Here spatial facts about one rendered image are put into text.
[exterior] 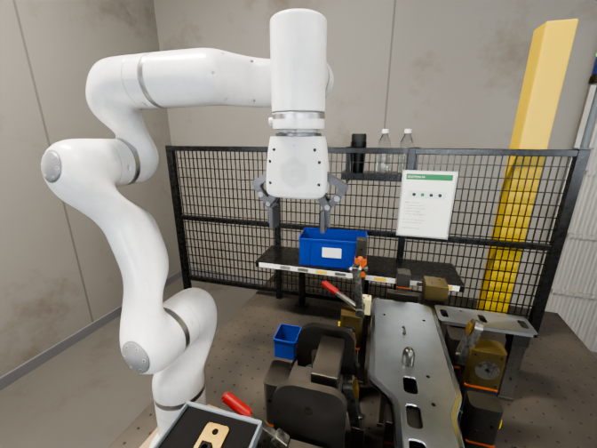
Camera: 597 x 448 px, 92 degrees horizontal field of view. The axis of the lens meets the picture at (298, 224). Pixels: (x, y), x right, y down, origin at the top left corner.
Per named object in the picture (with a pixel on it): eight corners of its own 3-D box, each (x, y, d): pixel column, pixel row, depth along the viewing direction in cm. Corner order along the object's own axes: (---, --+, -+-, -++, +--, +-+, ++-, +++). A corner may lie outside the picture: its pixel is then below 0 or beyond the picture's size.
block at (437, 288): (435, 366, 117) (449, 287, 106) (415, 362, 119) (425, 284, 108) (432, 352, 124) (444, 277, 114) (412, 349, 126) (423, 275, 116)
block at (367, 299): (363, 385, 108) (370, 300, 97) (354, 383, 109) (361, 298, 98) (364, 378, 111) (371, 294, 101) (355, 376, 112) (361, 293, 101)
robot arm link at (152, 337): (214, 334, 70) (165, 386, 55) (177, 339, 74) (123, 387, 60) (136, 132, 62) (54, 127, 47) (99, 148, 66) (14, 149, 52)
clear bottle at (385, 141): (388, 172, 136) (393, 129, 131) (375, 172, 138) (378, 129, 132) (388, 172, 142) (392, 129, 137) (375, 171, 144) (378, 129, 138)
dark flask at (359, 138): (364, 172, 139) (367, 133, 134) (348, 172, 141) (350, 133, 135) (364, 171, 146) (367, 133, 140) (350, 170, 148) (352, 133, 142)
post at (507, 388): (513, 402, 101) (532, 332, 93) (497, 398, 103) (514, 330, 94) (507, 390, 106) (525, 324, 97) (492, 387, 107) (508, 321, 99)
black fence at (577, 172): (516, 460, 148) (612, 150, 103) (186, 378, 198) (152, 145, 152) (505, 434, 161) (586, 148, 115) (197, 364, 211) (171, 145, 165)
